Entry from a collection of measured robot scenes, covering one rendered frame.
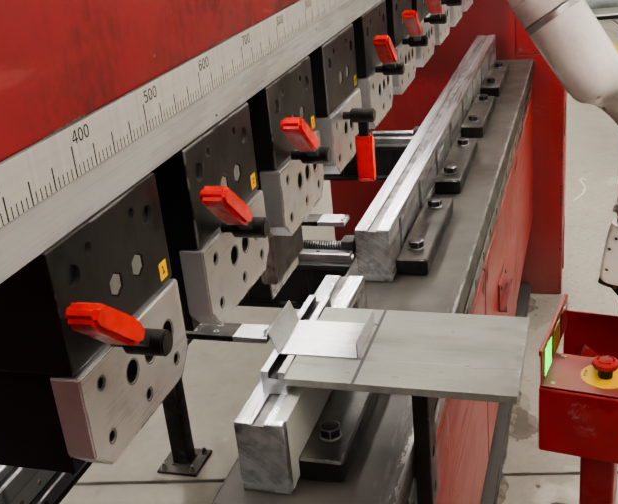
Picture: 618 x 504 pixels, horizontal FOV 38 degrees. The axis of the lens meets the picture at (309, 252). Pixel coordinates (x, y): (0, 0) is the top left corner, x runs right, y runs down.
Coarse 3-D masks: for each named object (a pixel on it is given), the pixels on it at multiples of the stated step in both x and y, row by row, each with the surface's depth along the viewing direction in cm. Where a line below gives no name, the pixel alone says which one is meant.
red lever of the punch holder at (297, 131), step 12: (288, 120) 86; (300, 120) 86; (288, 132) 87; (300, 132) 87; (312, 132) 89; (300, 144) 89; (312, 144) 90; (300, 156) 94; (312, 156) 94; (324, 156) 93
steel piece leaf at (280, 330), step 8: (288, 304) 114; (280, 312) 111; (288, 312) 113; (280, 320) 111; (288, 320) 112; (296, 320) 114; (272, 328) 108; (280, 328) 110; (288, 328) 112; (272, 336) 108; (280, 336) 109; (288, 336) 111; (280, 344) 109
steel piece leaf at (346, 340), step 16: (304, 320) 115; (368, 320) 109; (304, 336) 111; (320, 336) 111; (336, 336) 110; (352, 336) 110; (368, 336) 110; (288, 352) 108; (304, 352) 107; (320, 352) 107; (336, 352) 107; (352, 352) 106
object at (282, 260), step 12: (300, 228) 110; (276, 240) 101; (288, 240) 105; (300, 240) 110; (276, 252) 101; (288, 252) 105; (276, 264) 102; (288, 264) 106; (264, 276) 103; (276, 276) 102; (288, 276) 109; (276, 288) 105
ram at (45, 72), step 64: (0, 0) 49; (64, 0) 54; (128, 0) 62; (192, 0) 72; (256, 0) 85; (0, 64) 49; (64, 64) 55; (128, 64) 62; (256, 64) 85; (0, 128) 49; (64, 128) 55; (192, 128) 72; (64, 192) 55; (0, 256) 49
